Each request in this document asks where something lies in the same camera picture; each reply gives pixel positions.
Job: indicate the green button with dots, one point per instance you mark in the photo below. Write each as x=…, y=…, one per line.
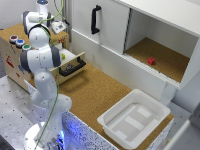
x=26, y=47

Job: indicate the pink block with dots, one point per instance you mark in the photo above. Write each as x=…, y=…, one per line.
x=151, y=61

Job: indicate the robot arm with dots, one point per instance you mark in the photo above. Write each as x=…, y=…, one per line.
x=41, y=60

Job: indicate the blue button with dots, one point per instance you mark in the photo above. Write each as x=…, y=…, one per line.
x=20, y=42

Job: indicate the wooden drawer box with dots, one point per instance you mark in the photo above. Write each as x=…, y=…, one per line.
x=10, y=56

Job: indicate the wooden drawer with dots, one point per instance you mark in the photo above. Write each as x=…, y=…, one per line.
x=71, y=58

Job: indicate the white plastic box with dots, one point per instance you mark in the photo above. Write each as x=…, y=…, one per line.
x=133, y=121

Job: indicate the white cabinet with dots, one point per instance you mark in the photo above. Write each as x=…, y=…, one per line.
x=100, y=55

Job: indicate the yellow block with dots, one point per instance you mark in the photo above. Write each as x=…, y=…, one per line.
x=63, y=56

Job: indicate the red button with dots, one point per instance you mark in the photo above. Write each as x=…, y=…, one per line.
x=13, y=38

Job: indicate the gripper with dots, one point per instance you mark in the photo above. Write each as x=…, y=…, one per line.
x=58, y=27

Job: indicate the white sliding door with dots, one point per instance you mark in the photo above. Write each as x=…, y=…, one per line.
x=111, y=23

